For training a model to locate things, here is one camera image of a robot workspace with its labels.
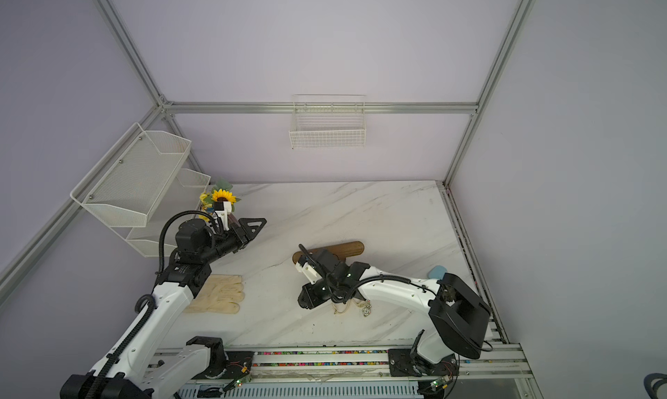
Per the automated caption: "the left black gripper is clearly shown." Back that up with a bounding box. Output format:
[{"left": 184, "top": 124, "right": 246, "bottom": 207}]
[{"left": 200, "top": 218, "right": 266, "bottom": 265}]

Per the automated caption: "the wooden watch stand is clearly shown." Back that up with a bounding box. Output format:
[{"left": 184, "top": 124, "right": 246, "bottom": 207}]
[{"left": 307, "top": 241, "right": 365, "bottom": 269}]

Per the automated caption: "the beige band watch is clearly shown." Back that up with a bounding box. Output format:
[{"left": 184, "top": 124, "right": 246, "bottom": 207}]
[{"left": 332, "top": 301, "right": 355, "bottom": 316}]

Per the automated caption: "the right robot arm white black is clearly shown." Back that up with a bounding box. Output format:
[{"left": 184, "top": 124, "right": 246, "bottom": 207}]
[{"left": 292, "top": 242, "right": 492, "bottom": 367}]

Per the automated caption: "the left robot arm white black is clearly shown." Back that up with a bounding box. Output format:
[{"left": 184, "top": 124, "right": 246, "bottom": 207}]
[{"left": 59, "top": 210, "right": 267, "bottom": 398}]

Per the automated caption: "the sunflower bouquet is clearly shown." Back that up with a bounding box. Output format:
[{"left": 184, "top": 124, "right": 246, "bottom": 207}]
[{"left": 199, "top": 179, "right": 241, "bottom": 213}]

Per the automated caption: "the lower white mesh shelf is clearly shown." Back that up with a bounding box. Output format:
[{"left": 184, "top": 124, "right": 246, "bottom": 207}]
[{"left": 111, "top": 168, "right": 212, "bottom": 258}]

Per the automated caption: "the white mesh shelf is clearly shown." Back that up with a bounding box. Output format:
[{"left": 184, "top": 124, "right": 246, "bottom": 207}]
[
  {"left": 111, "top": 168, "right": 212, "bottom": 258},
  {"left": 71, "top": 123, "right": 191, "bottom": 228}
]

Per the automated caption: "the beige work glove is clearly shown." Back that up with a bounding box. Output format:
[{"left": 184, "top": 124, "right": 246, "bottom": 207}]
[{"left": 184, "top": 275, "right": 245, "bottom": 315}]

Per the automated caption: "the light blue small object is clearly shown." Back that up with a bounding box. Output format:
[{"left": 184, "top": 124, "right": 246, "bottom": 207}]
[{"left": 427, "top": 265, "right": 447, "bottom": 280}]

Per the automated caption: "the upper white mesh shelf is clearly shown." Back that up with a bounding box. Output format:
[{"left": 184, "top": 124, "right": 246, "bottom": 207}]
[{"left": 71, "top": 123, "right": 191, "bottom": 228}]

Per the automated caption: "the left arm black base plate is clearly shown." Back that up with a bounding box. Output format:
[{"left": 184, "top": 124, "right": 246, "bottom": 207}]
[{"left": 192, "top": 350, "right": 255, "bottom": 380}]

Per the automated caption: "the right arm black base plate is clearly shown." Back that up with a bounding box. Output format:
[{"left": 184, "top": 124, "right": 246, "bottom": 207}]
[{"left": 387, "top": 349, "right": 459, "bottom": 377}]

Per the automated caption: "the white wire wall basket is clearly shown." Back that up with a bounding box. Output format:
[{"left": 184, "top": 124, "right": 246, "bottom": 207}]
[{"left": 289, "top": 94, "right": 367, "bottom": 150}]

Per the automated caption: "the aluminium rail frame front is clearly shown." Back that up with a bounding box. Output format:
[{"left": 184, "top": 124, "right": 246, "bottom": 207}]
[{"left": 147, "top": 343, "right": 543, "bottom": 398}]

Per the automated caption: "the black cable loop corner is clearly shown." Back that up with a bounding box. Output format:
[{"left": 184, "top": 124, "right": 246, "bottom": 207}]
[{"left": 643, "top": 373, "right": 667, "bottom": 399}]

